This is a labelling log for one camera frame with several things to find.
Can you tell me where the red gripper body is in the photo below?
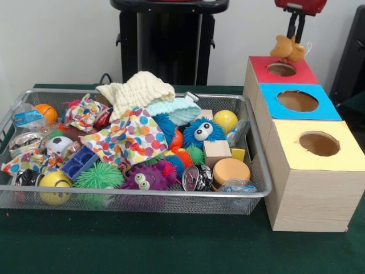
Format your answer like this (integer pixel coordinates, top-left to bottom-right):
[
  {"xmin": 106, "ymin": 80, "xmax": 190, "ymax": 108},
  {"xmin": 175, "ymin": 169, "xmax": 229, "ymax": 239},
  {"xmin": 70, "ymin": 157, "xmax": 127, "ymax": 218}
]
[{"xmin": 274, "ymin": 0, "xmax": 328, "ymax": 17}]

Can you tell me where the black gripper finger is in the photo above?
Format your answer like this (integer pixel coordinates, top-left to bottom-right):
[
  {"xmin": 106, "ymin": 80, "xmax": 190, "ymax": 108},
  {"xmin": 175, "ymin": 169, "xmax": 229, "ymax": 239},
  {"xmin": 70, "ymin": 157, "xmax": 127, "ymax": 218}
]
[
  {"xmin": 287, "ymin": 11, "xmax": 298, "ymax": 39},
  {"xmin": 295, "ymin": 14, "xmax": 307, "ymax": 45}
]

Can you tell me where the tan plush animal toy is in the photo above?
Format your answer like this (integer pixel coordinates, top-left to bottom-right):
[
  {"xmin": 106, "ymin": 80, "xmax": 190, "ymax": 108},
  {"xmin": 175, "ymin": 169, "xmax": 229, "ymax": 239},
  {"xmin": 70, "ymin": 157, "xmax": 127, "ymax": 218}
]
[{"xmin": 270, "ymin": 35, "xmax": 313, "ymax": 63}]

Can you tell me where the clear blue plastic packet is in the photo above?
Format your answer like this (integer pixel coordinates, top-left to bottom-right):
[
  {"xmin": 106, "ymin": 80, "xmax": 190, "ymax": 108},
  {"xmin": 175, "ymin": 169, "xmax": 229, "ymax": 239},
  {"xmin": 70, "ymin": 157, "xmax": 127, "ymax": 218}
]
[{"xmin": 226, "ymin": 120, "xmax": 252, "ymax": 148}]

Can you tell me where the cream waffle cloth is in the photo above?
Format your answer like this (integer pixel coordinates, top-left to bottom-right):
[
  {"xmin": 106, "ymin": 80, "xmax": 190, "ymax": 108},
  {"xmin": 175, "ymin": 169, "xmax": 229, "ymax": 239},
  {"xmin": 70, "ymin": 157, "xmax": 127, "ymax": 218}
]
[{"xmin": 96, "ymin": 71, "xmax": 176, "ymax": 122}]

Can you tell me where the large polka dot cloth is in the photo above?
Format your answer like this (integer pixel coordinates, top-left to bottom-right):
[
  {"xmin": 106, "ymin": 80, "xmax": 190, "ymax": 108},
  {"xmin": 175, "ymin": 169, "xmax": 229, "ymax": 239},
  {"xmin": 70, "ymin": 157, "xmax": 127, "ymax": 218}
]
[{"xmin": 80, "ymin": 106, "xmax": 169, "ymax": 167}]

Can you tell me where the clear mesh bin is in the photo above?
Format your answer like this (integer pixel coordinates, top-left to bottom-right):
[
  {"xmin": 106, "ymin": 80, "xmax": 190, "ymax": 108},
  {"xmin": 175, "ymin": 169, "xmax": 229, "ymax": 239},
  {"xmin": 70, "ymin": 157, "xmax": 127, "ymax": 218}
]
[{"xmin": 0, "ymin": 88, "xmax": 273, "ymax": 215}]

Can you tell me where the wooden box with three holes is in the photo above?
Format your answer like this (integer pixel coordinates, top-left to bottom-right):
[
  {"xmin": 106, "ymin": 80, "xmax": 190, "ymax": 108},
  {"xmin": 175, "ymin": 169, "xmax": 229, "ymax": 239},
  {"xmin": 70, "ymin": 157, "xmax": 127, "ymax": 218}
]
[{"xmin": 244, "ymin": 55, "xmax": 365, "ymax": 233}]

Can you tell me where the black chair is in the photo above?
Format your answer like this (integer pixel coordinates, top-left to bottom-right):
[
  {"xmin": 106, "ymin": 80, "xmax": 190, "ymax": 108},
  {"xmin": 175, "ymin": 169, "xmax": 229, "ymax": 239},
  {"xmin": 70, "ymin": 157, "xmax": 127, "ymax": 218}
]
[{"xmin": 331, "ymin": 6, "xmax": 365, "ymax": 106}]

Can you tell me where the blue fuzzy ball with eyes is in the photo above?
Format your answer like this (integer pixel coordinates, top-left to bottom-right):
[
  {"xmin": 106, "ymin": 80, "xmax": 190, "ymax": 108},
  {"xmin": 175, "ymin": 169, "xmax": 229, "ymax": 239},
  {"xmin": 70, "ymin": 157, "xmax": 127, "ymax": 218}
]
[{"xmin": 182, "ymin": 117, "xmax": 225, "ymax": 150}]

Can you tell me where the yellow block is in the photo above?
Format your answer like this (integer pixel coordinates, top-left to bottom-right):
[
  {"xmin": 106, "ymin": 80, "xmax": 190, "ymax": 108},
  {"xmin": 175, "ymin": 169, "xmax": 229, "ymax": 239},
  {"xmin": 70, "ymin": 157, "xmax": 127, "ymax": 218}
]
[{"xmin": 230, "ymin": 148, "xmax": 246, "ymax": 163}]

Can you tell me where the mint green knit cloth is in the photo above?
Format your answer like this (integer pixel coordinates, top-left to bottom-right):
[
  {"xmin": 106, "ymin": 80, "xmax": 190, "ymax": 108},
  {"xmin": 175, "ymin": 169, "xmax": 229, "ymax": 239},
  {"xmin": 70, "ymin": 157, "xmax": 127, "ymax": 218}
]
[{"xmin": 145, "ymin": 97, "xmax": 201, "ymax": 127}]

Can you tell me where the wooden cube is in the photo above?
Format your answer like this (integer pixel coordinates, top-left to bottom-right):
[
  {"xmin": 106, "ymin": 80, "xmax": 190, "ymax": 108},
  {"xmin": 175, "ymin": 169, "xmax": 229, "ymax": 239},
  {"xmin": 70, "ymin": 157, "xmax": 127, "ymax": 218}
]
[{"xmin": 203, "ymin": 140, "xmax": 232, "ymax": 168}]

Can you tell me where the round wooden disc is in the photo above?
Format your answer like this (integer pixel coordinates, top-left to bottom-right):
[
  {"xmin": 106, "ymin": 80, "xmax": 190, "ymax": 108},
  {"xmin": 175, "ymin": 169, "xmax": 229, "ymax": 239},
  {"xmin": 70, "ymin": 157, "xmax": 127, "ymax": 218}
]
[{"xmin": 212, "ymin": 158, "xmax": 252, "ymax": 188}]

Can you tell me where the teal blue spiky ball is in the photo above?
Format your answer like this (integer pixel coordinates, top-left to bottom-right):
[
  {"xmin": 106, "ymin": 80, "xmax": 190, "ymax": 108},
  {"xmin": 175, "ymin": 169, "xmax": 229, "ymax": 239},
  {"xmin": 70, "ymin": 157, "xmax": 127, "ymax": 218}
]
[{"xmin": 154, "ymin": 113, "xmax": 176, "ymax": 143}]

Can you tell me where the clear crumpled plastic packet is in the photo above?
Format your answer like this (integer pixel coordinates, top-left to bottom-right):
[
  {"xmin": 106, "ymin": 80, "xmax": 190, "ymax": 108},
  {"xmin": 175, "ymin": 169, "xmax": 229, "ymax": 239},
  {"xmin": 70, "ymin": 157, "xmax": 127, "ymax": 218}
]
[{"xmin": 218, "ymin": 178, "xmax": 259, "ymax": 194}]

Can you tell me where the purple spiky ball with eyes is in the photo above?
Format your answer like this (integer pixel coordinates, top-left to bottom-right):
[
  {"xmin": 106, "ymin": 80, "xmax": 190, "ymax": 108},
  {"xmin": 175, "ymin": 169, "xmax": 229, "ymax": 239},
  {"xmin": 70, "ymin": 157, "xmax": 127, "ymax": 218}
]
[{"xmin": 121, "ymin": 160, "xmax": 177, "ymax": 191}]

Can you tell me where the large green spiky ball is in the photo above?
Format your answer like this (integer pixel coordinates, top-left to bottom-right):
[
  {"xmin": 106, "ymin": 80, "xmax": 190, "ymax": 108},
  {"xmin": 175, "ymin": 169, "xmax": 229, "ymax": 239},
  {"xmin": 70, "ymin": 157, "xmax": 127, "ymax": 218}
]
[{"xmin": 74, "ymin": 161, "xmax": 124, "ymax": 190}]

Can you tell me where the purple plastic block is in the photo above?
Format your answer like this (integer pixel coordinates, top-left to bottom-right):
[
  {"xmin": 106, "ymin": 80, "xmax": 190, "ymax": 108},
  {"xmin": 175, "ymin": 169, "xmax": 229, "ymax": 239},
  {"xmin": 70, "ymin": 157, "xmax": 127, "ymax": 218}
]
[{"xmin": 60, "ymin": 146, "xmax": 99, "ymax": 182}]

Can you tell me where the small orange basketball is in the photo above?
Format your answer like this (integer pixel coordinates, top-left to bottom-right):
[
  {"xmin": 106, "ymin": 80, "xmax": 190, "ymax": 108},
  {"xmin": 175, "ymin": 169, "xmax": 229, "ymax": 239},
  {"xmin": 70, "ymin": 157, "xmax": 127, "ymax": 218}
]
[{"xmin": 34, "ymin": 103, "xmax": 59, "ymax": 124}]

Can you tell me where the small black white soccer ball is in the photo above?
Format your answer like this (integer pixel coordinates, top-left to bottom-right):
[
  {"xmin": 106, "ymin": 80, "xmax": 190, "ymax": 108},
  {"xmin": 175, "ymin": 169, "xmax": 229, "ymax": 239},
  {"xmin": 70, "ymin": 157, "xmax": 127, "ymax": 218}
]
[{"xmin": 46, "ymin": 136, "xmax": 74, "ymax": 157}]

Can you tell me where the clear plastic bottle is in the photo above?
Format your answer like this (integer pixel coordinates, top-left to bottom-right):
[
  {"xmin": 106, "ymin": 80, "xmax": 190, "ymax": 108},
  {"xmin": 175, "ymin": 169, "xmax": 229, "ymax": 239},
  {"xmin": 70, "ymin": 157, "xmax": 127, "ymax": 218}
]
[{"xmin": 11, "ymin": 103, "xmax": 46, "ymax": 133}]

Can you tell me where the yellow smiley ball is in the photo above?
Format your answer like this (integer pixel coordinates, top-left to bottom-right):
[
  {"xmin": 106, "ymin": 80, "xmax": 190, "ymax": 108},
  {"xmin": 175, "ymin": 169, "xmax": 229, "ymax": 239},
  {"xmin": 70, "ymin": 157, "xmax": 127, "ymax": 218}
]
[{"xmin": 39, "ymin": 171, "xmax": 74, "ymax": 206}]

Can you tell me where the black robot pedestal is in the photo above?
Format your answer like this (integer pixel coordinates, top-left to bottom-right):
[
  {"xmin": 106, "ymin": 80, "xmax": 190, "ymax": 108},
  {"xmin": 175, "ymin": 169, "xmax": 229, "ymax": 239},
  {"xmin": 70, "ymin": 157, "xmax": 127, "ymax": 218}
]
[{"xmin": 110, "ymin": 0, "xmax": 230, "ymax": 86}]

